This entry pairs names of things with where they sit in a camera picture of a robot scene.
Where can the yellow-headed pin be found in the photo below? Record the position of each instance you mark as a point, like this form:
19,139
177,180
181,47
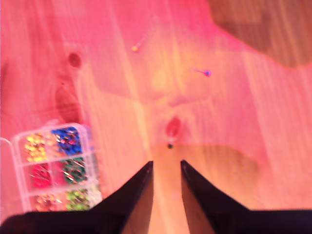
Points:
134,48

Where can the blue-headed pin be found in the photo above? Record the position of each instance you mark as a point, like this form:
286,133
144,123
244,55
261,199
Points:
207,73

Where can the black-headed pin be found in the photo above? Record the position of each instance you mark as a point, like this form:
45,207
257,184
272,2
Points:
169,146

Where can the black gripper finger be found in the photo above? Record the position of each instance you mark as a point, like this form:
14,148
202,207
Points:
126,200
207,200

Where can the clear plastic pin organiser box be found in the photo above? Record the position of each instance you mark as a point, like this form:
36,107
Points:
61,170

